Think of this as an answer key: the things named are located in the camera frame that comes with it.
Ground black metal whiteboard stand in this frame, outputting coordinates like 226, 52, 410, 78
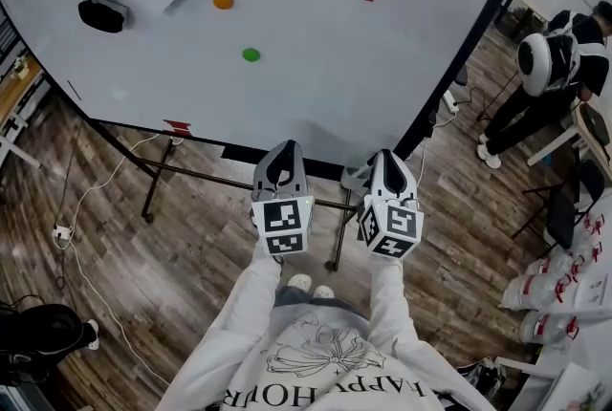
88, 117, 360, 274

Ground white floor cable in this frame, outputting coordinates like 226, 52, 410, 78
51, 133, 186, 387

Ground wooden desk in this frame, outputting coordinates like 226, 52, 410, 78
0, 54, 45, 126

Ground black folding chair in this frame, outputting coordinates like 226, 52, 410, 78
510, 159, 606, 258

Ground pack of water bottles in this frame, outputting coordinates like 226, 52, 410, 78
518, 309, 580, 346
499, 207, 604, 311

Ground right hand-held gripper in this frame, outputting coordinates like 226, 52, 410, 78
358, 149, 425, 261

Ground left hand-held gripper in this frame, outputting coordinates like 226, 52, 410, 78
251, 140, 316, 257

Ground white table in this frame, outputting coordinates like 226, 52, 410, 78
525, 102, 612, 167

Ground black laptop bag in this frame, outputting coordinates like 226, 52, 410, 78
579, 102, 612, 152

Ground person's left forearm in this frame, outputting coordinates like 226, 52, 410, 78
155, 249, 284, 411

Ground large white whiteboard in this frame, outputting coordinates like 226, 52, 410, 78
0, 0, 541, 162

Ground person's white printed sweatshirt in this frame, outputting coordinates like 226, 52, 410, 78
222, 298, 444, 411

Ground black whiteboard eraser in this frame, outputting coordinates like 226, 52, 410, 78
77, 0, 130, 34

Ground person's left white shoe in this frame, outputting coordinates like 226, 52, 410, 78
287, 273, 315, 291

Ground person's grey jeans legs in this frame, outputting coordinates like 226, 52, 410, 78
273, 285, 358, 319

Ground person's right forearm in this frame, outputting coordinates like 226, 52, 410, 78
366, 254, 493, 411

